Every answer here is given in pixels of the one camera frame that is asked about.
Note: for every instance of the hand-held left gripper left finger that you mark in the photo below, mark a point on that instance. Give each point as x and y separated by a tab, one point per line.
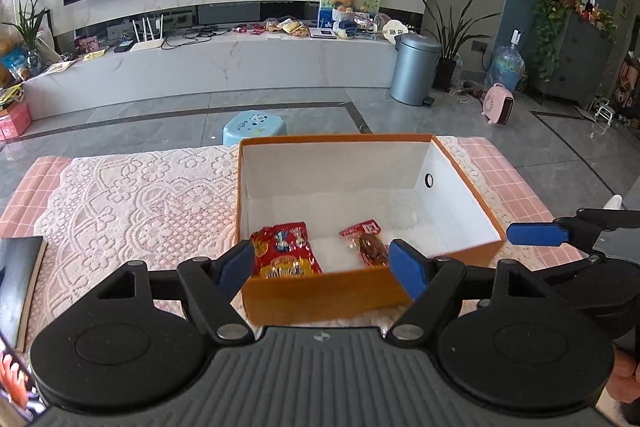
235	269

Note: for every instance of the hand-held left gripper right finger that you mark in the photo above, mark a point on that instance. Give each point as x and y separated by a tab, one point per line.
407	269

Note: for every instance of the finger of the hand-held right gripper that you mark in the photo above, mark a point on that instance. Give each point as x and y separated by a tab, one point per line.
585	279
537	234

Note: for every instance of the orange cardboard box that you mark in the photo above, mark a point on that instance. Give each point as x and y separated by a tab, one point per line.
325	297

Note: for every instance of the person's right forearm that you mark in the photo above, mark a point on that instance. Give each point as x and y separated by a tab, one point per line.
627	377

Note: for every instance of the brown snack packet red label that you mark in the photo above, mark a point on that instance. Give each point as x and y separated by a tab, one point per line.
372	249

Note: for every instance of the pink checked cloth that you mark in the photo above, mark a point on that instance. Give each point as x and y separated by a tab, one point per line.
510	187

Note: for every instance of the white lace tablecloth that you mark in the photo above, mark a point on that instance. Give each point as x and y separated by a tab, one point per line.
140	207

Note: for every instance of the pink fan heater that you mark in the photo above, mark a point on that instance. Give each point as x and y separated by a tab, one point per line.
497	104

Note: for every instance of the small white rack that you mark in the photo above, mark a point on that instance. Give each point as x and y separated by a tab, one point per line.
605	112

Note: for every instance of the blue plastic stool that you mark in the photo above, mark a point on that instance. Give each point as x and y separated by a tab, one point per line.
252	127

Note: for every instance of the blue water jug with pump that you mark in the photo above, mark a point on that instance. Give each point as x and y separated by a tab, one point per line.
507	67

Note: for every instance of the grey drawer cabinet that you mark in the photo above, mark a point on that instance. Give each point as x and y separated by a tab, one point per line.
575	57

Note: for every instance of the grey pedal trash can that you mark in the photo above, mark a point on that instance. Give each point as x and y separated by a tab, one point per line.
412	67

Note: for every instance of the white marble tv bench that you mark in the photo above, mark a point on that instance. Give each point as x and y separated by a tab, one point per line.
225	67

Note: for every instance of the long-leaf potted plant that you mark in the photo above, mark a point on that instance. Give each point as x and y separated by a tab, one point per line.
452	37

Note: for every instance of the black book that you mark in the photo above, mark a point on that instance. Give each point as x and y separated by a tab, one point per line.
17	277

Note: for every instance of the trailing pothos plant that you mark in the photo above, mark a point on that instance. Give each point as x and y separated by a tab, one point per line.
550	7

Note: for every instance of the white round gadget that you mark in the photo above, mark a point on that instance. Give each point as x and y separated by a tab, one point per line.
395	29

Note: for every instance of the white router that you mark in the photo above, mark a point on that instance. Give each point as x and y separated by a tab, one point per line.
149	42

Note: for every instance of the pile of snack bags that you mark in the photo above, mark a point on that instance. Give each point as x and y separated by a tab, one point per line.
287	27

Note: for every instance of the pink gift boxes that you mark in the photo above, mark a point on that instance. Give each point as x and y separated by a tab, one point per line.
14	122

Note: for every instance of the yellow papers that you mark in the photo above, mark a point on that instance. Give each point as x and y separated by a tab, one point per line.
57	67

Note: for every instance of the teddy bear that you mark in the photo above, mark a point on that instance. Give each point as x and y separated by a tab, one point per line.
350	4

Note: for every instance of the blue snack bag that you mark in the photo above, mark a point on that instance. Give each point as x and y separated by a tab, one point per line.
15	62

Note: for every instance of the green plant in glass vase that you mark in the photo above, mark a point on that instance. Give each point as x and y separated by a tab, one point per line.
30	27

